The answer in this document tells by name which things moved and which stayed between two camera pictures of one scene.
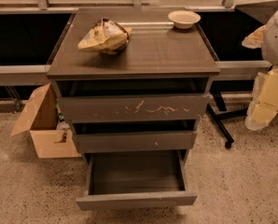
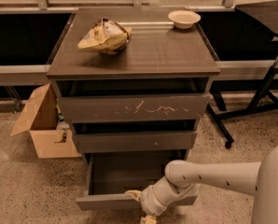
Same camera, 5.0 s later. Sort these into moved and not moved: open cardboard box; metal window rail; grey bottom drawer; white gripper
Moved: white gripper
Not moved: metal window rail; grey bottom drawer; open cardboard box
